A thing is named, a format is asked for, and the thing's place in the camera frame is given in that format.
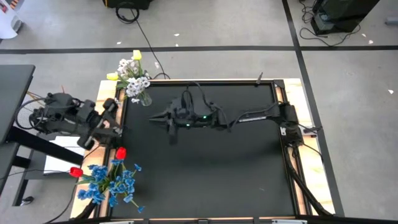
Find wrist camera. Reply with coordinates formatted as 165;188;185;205
76;99;98;123
174;96;200;116

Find black equipment rack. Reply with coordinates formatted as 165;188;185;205
310;0;381;35

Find red artificial tulip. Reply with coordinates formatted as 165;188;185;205
68;166;94;184
114;146;127;184

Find black equipment case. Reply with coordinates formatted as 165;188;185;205
102;0;154;10

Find tangled black floor cables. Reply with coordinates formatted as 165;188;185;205
298;0;361;47

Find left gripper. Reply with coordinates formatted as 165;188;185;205
78;98;123;151

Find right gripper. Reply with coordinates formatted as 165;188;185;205
149;98;190;146

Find black floor cable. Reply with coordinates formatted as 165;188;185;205
115;1;171;80

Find white printed board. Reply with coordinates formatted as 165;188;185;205
0;0;24;40

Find black desk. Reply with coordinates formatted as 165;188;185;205
0;64;84;208

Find yellow artificial tulip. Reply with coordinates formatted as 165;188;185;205
106;72;125;86
132;49;144;74

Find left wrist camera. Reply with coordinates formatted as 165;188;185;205
76;99;98;123

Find white artificial flower bunch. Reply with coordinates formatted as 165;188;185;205
116;57;140;78
125;76;151;104

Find blue artificial flower bunch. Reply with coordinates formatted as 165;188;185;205
108;159;146;214
76;164;109;206

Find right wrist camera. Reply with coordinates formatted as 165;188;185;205
174;96;200;116

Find clear glass vase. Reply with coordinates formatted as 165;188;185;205
139;91;153;107

